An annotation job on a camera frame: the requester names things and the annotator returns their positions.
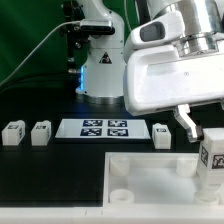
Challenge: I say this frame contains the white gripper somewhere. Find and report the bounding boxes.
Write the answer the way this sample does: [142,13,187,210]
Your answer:
[123,31,224,144]

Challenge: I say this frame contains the grey camera cable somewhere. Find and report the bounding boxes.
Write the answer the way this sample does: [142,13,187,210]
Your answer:
[0,20,81,88]

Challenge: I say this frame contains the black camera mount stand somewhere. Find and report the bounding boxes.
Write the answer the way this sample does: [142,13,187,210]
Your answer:
[60,0,88,74]

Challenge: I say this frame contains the black cables on table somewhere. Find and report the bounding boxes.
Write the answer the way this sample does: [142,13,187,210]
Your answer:
[0,71,80,94]

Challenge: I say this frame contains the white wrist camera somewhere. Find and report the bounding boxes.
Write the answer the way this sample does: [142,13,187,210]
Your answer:
[123,11,185,61]

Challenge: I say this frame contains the silver background camera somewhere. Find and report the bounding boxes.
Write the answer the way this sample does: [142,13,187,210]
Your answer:
[80,19,115,35]

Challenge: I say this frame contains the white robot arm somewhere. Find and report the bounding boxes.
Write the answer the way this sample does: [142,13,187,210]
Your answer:
[77,0,224,142]

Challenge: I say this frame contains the white front fence rail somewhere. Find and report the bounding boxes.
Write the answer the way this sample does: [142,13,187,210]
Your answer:
[0,205,224,224]

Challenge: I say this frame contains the white marker board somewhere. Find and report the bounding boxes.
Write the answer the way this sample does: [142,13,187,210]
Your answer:
[55,119,150,140]

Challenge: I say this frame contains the white square table top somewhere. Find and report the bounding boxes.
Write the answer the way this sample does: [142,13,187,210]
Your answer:
[103,153,221,206]

